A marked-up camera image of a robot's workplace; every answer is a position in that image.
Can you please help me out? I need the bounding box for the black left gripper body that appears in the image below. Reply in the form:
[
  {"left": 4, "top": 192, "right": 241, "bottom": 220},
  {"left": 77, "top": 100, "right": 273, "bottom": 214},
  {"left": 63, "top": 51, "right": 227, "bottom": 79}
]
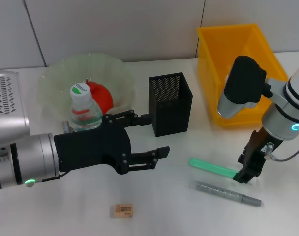
[{"left": 53, "top": 115, "right": 133, "bottom": 175}]

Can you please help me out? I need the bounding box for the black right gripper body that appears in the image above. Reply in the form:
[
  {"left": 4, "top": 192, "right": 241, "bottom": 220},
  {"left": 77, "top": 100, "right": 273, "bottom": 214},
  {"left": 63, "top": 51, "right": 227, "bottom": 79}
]
[{"left": 242, "top": 126, "right": 283, "bottom": 173}]

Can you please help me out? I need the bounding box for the mint green pen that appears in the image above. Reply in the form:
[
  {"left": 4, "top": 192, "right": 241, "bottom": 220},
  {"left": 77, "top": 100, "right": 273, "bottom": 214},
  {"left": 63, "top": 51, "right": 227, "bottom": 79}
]
[{"left": 188, "top": 158, "right": 241, "bottom": 179}]

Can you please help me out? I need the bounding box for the clear green-label water bottle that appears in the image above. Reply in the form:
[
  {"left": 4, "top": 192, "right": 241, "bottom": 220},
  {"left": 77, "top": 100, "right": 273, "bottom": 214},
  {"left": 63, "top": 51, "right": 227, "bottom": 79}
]
[{"left": 69, "top": 82, "right": 103, "bottom": 133}]

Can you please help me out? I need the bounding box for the red-orange toy orange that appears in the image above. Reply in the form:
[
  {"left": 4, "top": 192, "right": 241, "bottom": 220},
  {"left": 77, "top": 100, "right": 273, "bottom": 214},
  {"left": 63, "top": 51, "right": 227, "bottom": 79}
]
[{"left": 86, "top": 79, "right": 114, "bottom": 116}]

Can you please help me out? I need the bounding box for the small tan eraser block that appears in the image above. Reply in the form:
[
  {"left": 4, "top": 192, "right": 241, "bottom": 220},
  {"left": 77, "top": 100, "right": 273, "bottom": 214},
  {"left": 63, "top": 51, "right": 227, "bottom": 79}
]
[{"left": 112, "top": 203, "right": 134, "bottom": 219}]

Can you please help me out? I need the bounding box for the grey marker pen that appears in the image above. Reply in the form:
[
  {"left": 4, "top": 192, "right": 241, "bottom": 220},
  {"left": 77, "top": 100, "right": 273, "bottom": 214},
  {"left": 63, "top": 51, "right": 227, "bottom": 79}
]
[{"left": 190, "top": 181, "right": 263, "bottom": 207}]

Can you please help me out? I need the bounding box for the black mesh pen holder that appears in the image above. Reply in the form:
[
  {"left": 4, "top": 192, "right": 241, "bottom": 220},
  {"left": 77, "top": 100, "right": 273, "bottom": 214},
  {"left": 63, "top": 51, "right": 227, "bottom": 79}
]
[{"left": 148, "top": 72, "right": 193, "bottom": 137}]

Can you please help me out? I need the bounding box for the pale green glass fruit plate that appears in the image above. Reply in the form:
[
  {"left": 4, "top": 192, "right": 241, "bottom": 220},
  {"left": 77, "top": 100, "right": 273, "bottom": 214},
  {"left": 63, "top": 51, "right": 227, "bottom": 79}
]
[{"left": 36, "top": 52, "right": 137, "bottom": 128}]

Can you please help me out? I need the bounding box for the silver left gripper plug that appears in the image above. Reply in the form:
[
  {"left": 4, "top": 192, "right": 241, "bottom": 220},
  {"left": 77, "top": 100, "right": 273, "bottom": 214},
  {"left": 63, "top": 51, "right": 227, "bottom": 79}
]
[{"left": 61, "top": 120, "right": 72, "bottom": 134}]

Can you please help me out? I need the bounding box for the yellow plastic bin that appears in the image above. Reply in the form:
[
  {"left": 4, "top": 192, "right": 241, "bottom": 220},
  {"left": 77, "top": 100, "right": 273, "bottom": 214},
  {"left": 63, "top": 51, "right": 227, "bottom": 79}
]
[{"left": 196, "top": 23, "right": 289, "bottom": 127}]

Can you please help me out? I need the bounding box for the right arm cable with plug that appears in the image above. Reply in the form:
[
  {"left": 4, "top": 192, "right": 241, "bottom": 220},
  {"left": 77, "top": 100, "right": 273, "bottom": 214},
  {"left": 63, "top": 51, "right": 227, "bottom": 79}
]
[{"left": 264, "top": 140, "right": 299, "bottom": 163}]

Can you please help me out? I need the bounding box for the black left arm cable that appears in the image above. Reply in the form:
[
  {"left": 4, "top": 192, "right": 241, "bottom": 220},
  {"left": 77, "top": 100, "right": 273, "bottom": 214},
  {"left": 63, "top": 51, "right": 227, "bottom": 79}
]
[{"left": 41, "top": 171, "right": 69, "bottom": 183}]

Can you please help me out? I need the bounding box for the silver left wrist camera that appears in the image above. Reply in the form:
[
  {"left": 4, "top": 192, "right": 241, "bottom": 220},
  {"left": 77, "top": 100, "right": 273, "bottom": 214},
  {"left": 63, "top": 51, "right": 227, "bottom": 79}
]
[{"left": 0, "top": 70, "right": 31, "bottom": 158}]

